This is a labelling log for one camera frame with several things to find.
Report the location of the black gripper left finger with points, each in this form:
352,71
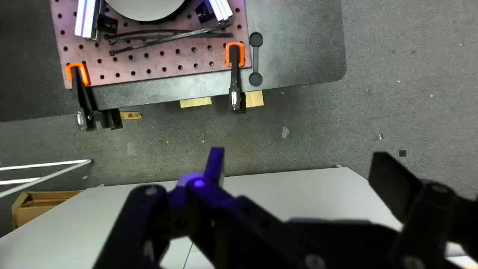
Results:
150,219

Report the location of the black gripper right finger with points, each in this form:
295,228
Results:
428,214

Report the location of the grey round robot base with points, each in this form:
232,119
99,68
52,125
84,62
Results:
144,9

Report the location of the beige filing cabinet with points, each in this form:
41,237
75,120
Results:
308,192

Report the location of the small wooden block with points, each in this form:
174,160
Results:
131,116
195,102
255,99

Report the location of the brown cardboard box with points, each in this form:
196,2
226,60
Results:
35,207

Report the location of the orange and black clamp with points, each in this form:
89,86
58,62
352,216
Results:
235,75
86,102

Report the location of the pink perforated mounting board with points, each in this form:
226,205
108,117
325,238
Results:
170,60

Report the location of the aluminium extrusion bar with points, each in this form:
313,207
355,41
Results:
89,17
220,9

